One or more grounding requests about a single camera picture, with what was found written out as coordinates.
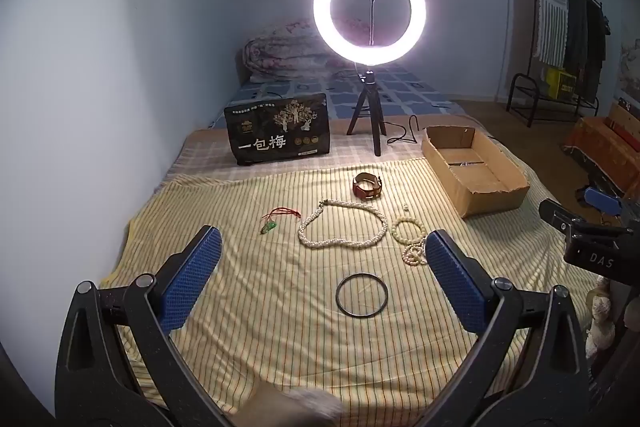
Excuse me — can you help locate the brown leather watch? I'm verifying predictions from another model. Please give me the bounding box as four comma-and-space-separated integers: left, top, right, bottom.
352, 173, 383, 200

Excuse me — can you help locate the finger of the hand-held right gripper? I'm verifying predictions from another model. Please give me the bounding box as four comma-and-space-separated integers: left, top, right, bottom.
539, 198, 587, 233
584, 187, 625, 215

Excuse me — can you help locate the yellow box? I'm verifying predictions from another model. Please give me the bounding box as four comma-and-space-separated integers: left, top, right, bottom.
545, 67, 576, 100

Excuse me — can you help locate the folded floral quilt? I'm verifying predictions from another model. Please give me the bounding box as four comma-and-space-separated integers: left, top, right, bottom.
240, 19, 371, 84

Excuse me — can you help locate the small pearl bracelet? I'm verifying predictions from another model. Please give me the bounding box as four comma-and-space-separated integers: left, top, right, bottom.
401, 243, 428, 266

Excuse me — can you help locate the black clothes rack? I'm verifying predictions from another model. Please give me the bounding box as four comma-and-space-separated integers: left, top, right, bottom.
505, 0, 613, 128

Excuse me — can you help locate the blue patterned bedsheet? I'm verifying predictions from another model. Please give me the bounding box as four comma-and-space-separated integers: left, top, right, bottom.
225, 62, 466, 128

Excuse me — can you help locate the grey hanging garment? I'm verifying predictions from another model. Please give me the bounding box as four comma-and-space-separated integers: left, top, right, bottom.
565, 0, 589, 72

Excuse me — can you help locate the pale green bead bracelet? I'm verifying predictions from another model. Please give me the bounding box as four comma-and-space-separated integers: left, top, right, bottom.
391, 218, 424, 245

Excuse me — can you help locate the black hanging garment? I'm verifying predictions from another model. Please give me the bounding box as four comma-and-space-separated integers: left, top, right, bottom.
585, 0, 610, 104

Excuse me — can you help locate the green pendant with red cord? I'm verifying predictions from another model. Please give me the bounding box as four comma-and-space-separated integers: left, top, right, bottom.
260, 206, 303, 235

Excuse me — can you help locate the wall picture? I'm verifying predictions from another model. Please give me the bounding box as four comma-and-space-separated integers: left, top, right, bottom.
619, 32, 640, 90

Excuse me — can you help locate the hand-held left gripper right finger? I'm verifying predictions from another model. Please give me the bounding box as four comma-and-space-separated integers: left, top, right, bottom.
415, 229, 596, 427

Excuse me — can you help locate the orange sofa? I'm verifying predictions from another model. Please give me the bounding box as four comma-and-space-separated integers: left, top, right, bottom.
562, 102, 640, 198

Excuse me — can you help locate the thick pearl necklace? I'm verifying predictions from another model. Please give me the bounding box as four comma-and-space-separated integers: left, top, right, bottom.
297, 200, 389, 250

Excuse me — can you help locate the yellow striped sheet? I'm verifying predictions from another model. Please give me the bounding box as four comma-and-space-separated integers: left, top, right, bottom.
97, 157, 601, 427

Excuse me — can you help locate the white striped hanging garment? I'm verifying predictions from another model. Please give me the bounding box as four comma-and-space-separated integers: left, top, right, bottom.
532, 0, 571, 65

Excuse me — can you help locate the blurred beige cloth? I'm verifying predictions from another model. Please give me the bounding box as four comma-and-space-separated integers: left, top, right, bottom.
245, 384, 343, 427

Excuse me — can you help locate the black power cable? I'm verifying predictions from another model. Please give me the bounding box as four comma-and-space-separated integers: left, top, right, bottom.
384, 104, 496, 146

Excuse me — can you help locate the black bangle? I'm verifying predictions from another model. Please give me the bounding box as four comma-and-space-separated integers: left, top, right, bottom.
336, 273, 388, 319

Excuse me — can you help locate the ring light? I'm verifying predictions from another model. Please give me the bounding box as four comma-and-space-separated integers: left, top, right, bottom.
313, 0, 427, 68

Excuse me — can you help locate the beige plush toy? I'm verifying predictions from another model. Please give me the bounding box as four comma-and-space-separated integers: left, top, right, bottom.
584, 279, 617, 358

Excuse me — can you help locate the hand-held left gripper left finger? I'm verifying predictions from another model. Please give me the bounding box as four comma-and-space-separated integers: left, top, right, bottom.
54, 224, 236, 427

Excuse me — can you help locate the black tripod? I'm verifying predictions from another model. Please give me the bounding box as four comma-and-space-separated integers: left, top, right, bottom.
346, 69, 388, 158

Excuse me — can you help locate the cardboard box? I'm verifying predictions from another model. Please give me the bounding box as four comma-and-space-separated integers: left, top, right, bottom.
421, 125, 531, 219

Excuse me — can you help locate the black snack bag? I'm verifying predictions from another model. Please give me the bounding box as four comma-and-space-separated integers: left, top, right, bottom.
224, 93, 331, 166

